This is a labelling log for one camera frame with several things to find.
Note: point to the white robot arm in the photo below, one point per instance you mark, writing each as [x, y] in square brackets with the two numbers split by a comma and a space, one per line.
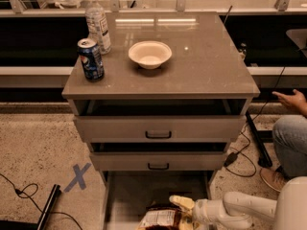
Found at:
[235, 210]

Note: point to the bottom grey drawer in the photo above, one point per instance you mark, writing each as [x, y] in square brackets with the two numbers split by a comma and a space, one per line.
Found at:
[130, 194]

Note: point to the tan sneaker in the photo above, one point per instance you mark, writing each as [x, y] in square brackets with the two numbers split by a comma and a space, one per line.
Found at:
[273, 179]

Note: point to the black bar left floor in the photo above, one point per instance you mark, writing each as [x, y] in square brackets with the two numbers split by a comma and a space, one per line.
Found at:
[49, 205]

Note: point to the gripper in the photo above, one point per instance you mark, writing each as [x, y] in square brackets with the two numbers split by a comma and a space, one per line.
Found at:
[203, 210]

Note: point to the blue jeans leg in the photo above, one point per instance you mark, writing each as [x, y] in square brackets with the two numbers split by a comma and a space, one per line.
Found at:
[290, 143]

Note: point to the blue tape cross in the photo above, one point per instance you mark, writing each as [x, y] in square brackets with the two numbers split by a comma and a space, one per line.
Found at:
[78, 178]

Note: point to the clear plastic water bottle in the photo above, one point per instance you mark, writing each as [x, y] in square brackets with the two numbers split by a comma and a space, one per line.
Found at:
[97, 25]

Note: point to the grey drawer cabinet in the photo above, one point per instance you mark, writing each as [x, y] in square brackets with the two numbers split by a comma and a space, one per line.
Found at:
[204, 65]

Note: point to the black bar floor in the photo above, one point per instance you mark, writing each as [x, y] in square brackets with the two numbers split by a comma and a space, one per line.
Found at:
[49, 205]
[264, 159]

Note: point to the grey drawer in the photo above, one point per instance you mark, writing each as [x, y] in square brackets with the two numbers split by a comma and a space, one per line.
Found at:
[130, 194]
[159, 120]
[159, 157]

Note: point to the person's hand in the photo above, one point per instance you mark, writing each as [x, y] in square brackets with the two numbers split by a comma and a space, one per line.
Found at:
[296, 102]

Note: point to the top grey drawer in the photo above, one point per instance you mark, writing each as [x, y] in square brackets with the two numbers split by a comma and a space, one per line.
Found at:
[159, 120]

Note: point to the blue pepsi can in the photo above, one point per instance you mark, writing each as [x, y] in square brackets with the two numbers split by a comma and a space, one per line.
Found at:
[91, 60]

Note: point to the metal railing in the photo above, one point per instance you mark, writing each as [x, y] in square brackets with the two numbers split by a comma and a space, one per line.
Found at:
[179, 0]

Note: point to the white paper bowl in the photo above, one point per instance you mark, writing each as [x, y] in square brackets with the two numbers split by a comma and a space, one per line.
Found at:
[150, 54]

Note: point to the brown chip bag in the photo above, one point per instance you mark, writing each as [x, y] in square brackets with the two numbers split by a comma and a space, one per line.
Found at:
[161, 218]

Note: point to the middle grey drawer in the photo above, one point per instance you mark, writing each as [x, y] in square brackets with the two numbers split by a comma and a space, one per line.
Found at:
[159, 157]

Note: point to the black bar right floor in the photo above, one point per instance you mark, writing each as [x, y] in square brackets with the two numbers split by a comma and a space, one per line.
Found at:
[264, 159]

